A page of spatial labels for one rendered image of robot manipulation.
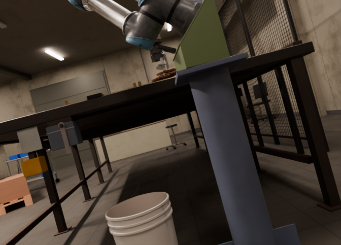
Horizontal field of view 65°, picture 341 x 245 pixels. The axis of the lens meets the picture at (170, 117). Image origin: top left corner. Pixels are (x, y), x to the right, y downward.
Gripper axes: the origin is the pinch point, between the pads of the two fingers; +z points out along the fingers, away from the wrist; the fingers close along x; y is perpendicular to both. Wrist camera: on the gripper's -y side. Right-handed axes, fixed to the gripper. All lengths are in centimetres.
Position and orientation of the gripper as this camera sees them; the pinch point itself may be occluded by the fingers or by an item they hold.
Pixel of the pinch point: (167, 71)
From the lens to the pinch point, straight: 168.5
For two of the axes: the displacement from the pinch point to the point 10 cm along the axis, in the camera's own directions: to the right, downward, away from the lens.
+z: 2.7, 9.6, -0.1
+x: 1.4, -0.5, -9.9
